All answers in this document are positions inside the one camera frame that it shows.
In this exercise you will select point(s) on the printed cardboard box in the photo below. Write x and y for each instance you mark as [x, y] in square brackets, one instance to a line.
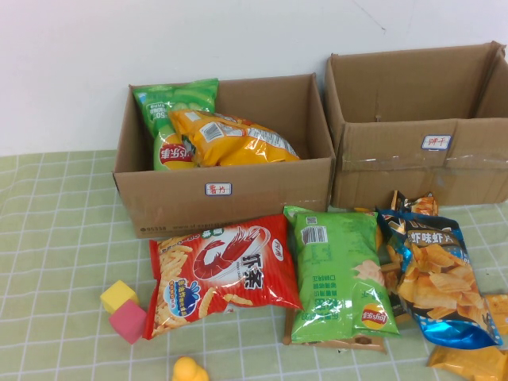
[166, 198]

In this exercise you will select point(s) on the green chip bag with barcode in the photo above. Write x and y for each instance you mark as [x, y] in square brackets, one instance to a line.
[337, 278]

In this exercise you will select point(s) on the printed yellow cracker packet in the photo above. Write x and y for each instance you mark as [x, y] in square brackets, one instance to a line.
[496, 313]

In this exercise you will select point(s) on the pink foam cube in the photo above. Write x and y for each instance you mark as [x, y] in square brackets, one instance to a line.
[127, 321]

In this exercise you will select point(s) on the green checkered tablecloth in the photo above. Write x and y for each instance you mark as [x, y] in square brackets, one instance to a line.
[55, 238]

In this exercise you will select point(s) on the large yellow chip bag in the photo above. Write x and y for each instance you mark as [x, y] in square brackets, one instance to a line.
[246, 147]

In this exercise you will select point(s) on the plain yellow snack packet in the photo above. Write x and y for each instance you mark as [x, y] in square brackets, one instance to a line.
[468, 363]

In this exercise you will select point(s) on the yellow rubber duck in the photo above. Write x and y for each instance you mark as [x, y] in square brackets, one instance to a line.
[190, 371]

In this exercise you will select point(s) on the red shrimp stick bag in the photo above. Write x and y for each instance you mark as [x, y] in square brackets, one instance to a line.
[238, 274]

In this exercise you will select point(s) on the yellow foam cube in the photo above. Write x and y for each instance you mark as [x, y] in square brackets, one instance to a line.
[117, 295]

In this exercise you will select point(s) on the taped cardboard box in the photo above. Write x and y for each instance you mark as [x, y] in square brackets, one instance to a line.
[389, 174]

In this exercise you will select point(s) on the green cucumber chip bag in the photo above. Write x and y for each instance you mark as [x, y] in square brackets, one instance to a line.
[158, 103]

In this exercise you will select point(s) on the blue shrimp chip bag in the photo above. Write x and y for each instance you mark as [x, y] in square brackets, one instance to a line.
[440, 278]

